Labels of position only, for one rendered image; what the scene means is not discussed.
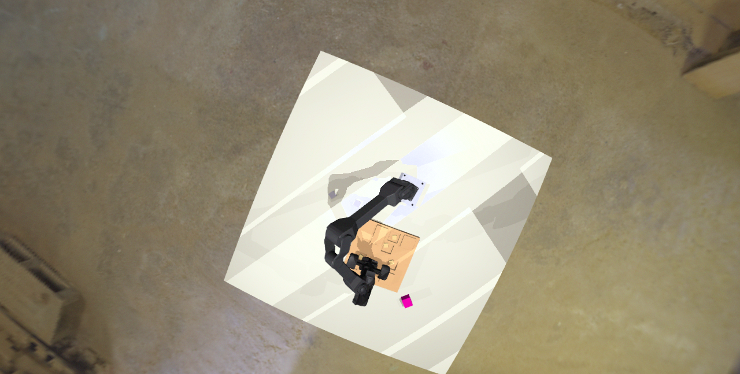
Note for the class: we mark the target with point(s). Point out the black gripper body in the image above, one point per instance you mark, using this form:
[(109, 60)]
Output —
[(354, 260)]

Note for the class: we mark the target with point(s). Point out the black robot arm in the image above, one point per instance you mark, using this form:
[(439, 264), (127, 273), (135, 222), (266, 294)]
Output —
[(342, 233)]

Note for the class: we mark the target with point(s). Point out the tan puzzle board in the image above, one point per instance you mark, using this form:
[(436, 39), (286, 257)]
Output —
[(370, 241)]

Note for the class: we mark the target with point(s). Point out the magenta cube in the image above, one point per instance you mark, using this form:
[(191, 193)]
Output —
[(407, 302)]

